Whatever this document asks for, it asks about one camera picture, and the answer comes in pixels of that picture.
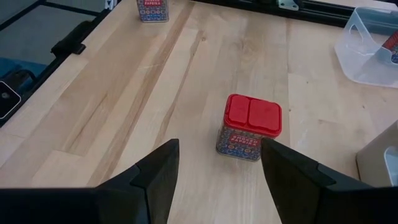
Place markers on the clear plastic bin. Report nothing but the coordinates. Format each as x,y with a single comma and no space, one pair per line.
357,53

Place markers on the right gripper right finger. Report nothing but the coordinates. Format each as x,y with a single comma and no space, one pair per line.
298,193

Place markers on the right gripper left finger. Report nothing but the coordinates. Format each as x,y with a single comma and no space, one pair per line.
146,189

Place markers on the red-lidded paprika tin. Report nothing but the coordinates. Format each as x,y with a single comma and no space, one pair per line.
392,46
252,115
152,11

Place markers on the black silver-rimmed depth camera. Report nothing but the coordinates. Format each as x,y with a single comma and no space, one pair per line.
7,99

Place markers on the grey plastic bin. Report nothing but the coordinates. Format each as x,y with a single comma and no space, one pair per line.
371,158

